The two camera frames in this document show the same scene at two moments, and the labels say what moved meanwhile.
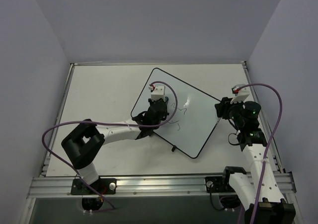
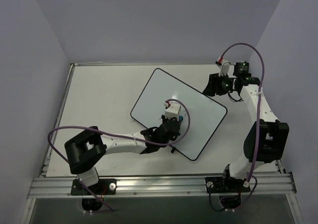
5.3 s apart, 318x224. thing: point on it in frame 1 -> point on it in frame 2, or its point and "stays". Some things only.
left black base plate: [105, 186] stays
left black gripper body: [159, 107] -> [172, 124]
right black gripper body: [224, 107] -> [211, 84]
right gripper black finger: [222, 108] -> [213, 86]
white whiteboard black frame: [193, 116] stays
